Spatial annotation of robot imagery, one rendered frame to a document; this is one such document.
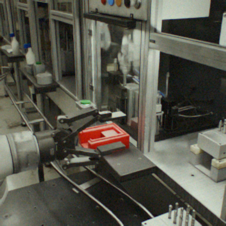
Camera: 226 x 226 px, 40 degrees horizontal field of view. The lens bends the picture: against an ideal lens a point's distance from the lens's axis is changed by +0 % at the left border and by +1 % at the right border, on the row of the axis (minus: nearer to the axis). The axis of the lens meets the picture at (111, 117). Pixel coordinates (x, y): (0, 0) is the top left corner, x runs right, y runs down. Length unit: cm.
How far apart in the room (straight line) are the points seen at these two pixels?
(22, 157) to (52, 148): 7
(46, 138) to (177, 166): 52
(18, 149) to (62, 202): 63
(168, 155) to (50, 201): 50
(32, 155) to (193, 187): 51
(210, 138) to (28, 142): 57
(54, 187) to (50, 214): 17
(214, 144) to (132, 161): 28
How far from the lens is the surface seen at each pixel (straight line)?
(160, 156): 113
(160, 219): 84
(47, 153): 71
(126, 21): 102
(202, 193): 98
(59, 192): 135
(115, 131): 120
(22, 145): 70
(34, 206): 130
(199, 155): 108
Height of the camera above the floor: 147
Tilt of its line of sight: 23 degrees down
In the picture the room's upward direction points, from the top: straight up
